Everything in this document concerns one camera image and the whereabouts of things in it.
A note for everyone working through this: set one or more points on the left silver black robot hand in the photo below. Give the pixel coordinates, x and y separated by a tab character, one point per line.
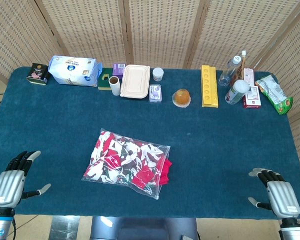
8	185

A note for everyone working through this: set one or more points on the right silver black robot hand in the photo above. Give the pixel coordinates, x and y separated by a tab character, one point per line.
282	197

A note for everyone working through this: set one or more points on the red white patterned garment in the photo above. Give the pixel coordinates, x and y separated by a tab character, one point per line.
119	160

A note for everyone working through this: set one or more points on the clear plastic zip bag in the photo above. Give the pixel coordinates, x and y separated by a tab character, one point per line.
162	150

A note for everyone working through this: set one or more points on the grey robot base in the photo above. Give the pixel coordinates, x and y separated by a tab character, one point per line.
144	228

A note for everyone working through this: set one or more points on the green snack bag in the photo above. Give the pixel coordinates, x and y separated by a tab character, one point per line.
274	93

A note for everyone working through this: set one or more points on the blue table cloth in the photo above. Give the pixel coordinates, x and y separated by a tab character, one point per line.
214	150

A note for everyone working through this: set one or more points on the red white carton box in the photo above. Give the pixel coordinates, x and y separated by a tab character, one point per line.
252	98

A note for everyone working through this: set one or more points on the white green cylindrical canister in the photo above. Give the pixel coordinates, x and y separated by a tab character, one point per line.
235	92

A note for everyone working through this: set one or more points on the dark green tin can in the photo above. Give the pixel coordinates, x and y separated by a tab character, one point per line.
37	73

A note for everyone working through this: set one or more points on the pink white carton box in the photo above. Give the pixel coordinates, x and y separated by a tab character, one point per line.
249	76

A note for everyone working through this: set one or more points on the blue white tissue pack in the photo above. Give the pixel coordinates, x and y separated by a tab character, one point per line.
72	71

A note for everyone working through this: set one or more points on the yellow tray with round holes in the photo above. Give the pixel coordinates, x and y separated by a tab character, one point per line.
209	86

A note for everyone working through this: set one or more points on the brown patterned bottle white cap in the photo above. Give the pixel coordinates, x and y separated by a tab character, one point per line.
239	71

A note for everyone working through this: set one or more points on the clear plastic water bottle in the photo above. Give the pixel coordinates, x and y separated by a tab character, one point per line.
228	72

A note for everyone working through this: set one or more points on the green yellow sponge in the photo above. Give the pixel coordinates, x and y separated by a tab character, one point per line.
103	82

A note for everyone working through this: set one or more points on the orange jelly cup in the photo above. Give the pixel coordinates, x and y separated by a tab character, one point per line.
181	98

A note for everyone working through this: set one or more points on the white paper roll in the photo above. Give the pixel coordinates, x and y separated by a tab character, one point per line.
114	87

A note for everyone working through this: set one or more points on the purple cardboard box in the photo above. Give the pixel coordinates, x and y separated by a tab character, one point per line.
118	70

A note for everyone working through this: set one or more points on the beige lidded lunch box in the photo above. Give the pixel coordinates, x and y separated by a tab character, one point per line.
135	81

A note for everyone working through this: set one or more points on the clear purple small box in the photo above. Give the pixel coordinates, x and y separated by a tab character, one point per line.
155	93

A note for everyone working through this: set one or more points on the small white jar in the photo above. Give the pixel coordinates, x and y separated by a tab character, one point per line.
158	74

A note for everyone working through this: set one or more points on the wicker folding screen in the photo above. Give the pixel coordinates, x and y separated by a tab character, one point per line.
164	30

